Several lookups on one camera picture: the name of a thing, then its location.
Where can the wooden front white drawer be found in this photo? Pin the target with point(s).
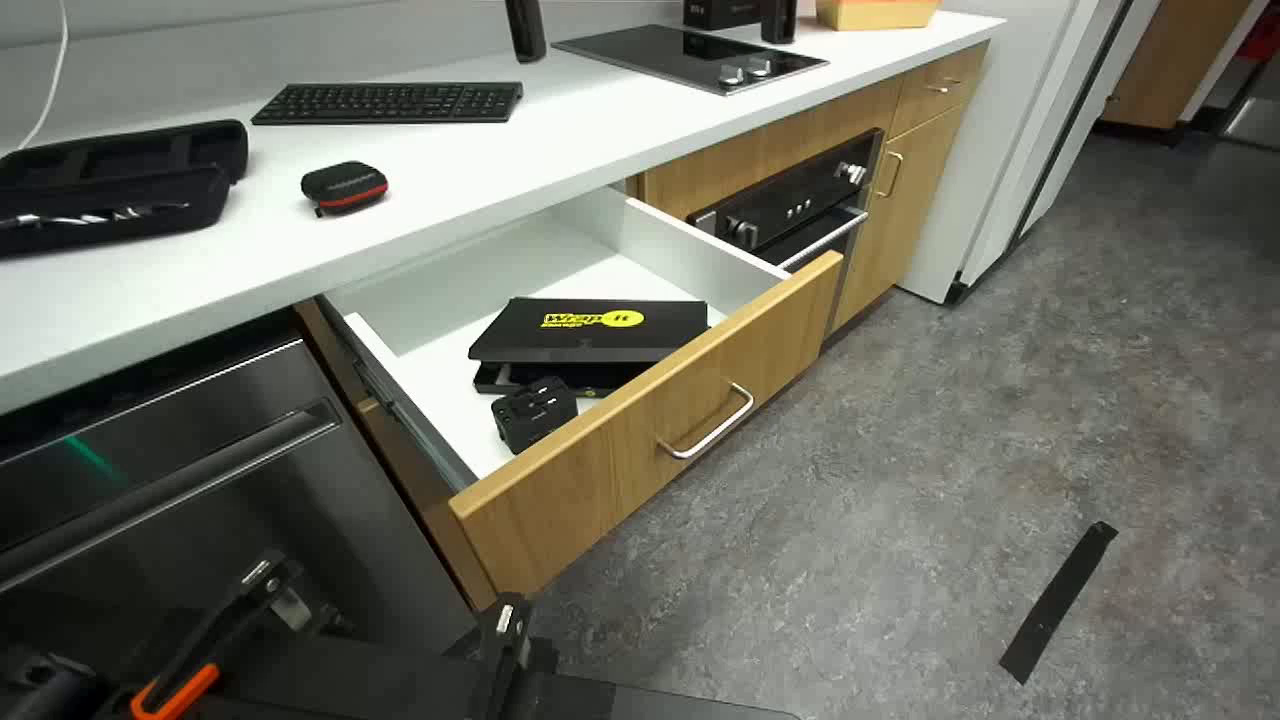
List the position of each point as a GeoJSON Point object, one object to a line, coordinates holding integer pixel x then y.
{"type": "Point", "coordinates": [515, 520]}

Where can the black box with yellow logo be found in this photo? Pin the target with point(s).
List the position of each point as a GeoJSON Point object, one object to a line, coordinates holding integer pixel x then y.
{"type": "Point", "coordinates": [590, 328]}

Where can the small black adapter block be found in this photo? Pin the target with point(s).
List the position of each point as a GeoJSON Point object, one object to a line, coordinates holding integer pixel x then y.
{"type": "Point", "coordinates": [535, 411]}

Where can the built-in black oven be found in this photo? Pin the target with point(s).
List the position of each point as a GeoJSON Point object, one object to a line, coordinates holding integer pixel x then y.
{"type": "Point", "coordinates": [802, 209]}

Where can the black induction cooktop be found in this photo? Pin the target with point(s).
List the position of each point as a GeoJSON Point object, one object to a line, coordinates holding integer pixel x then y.
{"type": "Point", "coordinates": [691, 59]}

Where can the wooden cabinet door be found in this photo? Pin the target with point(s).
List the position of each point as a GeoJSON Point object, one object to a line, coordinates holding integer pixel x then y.
{"type": "Point", "coordinates": [898, 206]}

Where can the black keyboard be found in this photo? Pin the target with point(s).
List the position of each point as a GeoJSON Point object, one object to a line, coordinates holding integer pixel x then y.
{"type": "Point", "coordinates": [481, 102]}

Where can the small black zip pouch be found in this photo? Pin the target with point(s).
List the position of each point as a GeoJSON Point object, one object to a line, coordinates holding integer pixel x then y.
{"type": "Point", "coordinates": [344, 185]}

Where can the black bottle on counter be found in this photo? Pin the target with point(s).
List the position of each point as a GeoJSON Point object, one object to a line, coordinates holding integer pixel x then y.
{"type": "Point", "coordinates": [524, 23]}

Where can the dark jar on counter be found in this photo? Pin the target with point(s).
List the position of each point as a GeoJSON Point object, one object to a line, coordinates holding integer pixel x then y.
{"type": "Point", "coordinates": [777, 23]}

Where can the wooden block on counter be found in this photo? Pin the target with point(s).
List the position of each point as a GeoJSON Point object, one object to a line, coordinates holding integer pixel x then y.
{"type": "Point", "coordinates": [872, 15]}

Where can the black strip on floor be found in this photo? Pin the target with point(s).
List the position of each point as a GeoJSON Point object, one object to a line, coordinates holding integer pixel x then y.
{"type": "Point", "coordinates": [1024, 651]}

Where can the white refrigerator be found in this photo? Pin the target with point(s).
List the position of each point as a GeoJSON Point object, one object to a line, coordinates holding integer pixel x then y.
{"type": "Point", "coordinates": [1045, 82]}

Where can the open long black case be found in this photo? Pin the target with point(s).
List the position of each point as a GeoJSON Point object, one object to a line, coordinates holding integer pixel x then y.
{"type": "Point", "coordinates": [111, 188]}

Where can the stainless steel dishwasher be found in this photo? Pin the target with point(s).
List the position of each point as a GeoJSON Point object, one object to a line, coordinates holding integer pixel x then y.
{"type": "Point", "coordinates": [138, 502]}

